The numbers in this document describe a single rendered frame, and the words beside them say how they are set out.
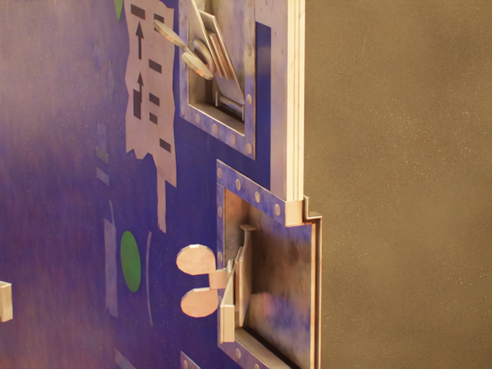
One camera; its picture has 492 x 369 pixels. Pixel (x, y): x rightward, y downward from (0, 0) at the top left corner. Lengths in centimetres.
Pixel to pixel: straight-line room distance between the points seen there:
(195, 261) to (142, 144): 20
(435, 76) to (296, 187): 118
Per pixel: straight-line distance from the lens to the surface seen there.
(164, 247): 125
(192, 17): 111
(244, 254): 108
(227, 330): 103
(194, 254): 108
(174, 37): 111
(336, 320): 223
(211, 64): 110
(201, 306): 111
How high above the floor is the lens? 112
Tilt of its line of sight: 15 degrees down
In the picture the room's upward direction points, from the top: straight up
